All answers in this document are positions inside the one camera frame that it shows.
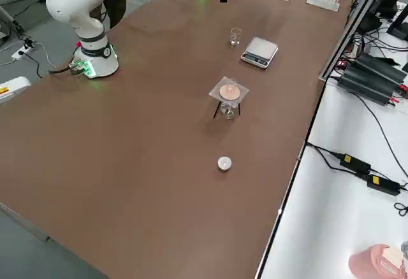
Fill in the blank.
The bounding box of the black base cable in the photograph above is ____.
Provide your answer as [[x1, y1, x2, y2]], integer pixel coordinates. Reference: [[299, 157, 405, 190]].
[[48, 62, 81, 76]]

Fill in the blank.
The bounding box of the white box with yellow label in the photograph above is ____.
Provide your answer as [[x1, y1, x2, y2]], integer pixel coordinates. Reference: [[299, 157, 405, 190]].
[[0, 75, 33, 106]]

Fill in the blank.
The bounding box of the black desk cable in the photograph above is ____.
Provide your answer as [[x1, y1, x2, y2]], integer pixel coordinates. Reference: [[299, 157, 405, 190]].
[[329, 74, 408, 178]]

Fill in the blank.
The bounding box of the black finned power supply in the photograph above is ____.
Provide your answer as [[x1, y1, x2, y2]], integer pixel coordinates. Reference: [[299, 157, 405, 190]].
[[354, 52, 408, 84], [337, 64, 401, 107]]

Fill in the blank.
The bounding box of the small glass beaker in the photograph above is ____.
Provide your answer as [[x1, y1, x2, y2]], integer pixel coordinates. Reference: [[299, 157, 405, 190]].
[[229, 27, 243, 47]]

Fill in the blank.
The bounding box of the aluminium frame post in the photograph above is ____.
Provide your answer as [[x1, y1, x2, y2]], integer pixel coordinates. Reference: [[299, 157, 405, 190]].
[[318, 0, 394, 82]]

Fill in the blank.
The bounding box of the white power strip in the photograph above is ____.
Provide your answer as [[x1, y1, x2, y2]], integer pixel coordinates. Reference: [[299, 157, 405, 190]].
[[11, 43, 36, 61]]

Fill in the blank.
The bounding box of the black power adapter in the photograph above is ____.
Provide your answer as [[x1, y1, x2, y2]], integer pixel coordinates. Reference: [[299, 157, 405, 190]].
[[366, 173, 402, 196], [338, 152, 373, 176]]

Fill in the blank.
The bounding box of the white lamp cap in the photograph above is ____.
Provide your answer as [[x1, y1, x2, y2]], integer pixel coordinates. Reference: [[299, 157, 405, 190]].
[[217, 155, 233, 173]]

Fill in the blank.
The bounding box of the black tripod stand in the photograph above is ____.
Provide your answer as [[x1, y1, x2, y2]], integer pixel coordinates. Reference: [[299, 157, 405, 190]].
[[212, 99, 243, 120]]

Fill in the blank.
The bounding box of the pink container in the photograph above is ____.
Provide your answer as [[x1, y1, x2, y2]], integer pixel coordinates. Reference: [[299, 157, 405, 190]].
[[347, 243, 408, 279]]

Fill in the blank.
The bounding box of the silver digital balance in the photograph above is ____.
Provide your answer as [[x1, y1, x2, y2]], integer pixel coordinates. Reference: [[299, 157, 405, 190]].
[[240, 36, 279, 69]]

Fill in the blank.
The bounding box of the glass alcohol lamp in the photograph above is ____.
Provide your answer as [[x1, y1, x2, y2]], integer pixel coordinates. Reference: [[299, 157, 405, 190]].
[[220, 100, 238, 121]]

